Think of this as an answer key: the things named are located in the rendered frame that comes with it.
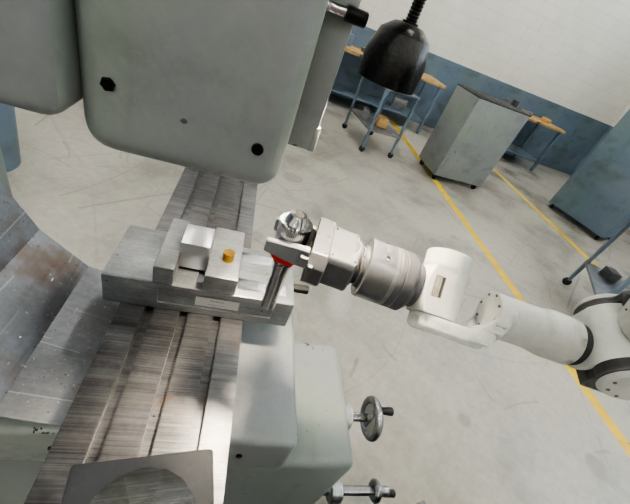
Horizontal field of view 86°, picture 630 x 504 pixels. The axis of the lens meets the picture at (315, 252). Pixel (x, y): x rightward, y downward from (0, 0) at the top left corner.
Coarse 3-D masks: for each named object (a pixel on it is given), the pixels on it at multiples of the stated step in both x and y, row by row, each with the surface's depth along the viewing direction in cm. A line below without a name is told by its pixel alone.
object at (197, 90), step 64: (128, 0) 25; (192, 0) 25; (256, 0) 26; (320, 0) 26; (128, 64) 28; (192, 64) 28; (256, 64) 28; (128, 128) 31; (192, 128) 31; (256, 128) 32
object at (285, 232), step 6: (282, 216) 46; (282, 222) 45; (282, 228) 45; (288, 228) 45; (294, 228) 45; (306, 228) 46; (312, 228) 47; (276, 234) 47; (282, 234) 46; (288, 234) 45; (294, 234) 45; (300, 234) 45; (306, 234) 46; (288, 240) 46; (294, 240) 46; (300, 240) 46; (306, 240) 47
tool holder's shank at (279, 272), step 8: (272, 264) 51; (280, 264) 50; (272, 272) 52; (280, 272) 50; (272, 280) 52; (280, 280) 52; (272, 288) 53; (280, 288) 53; (264, 296) 55; (272, 296) 54; (264, 304) 55; (272, 304) 56
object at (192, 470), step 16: (80, 464) 30; (96, 464) 30; (112, 464) 30; (128, 464) 30; (144, 464) 31; (160, 464) 31; (176, 464) 32; (192, 464) 32; (208, 464) 32; (80, 480) 29; (96, 480) 29; (112, 480) 29; (128, 480) 29; (144, 480) 29; (160, 480) 29; (176, 480) 30; (192, 480) 31; (208, 480) 32; (64, 496) 28; (80, 496) 28; (96, 496) 27; (112, 496) 28; (128, 496) 28; (144, 496) 28; (160, 496) 29; (176, 496) 29; (192, 496) 29; (208, 496) 31
